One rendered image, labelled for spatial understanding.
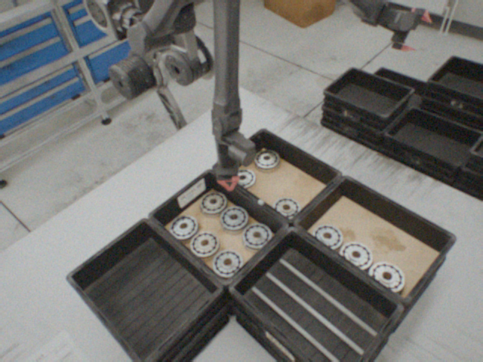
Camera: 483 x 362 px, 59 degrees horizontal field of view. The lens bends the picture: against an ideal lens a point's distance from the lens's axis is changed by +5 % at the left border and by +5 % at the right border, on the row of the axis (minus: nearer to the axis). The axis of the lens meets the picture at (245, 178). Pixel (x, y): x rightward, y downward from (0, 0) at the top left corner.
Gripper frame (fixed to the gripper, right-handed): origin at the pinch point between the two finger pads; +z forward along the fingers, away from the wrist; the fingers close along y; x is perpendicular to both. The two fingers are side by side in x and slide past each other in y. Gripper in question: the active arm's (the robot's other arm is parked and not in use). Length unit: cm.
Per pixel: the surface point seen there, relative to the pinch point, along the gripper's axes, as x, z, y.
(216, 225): 7.2, 23.4, -0.8
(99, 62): 100, 64, 171
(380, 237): -49, 23, -9
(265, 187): -11.5, 23.5, 16.0
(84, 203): 66, 37, 24
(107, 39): 90, 50, 176
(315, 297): -25.0, 22.8, -29.6
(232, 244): 1.0, 23.2, -9.4
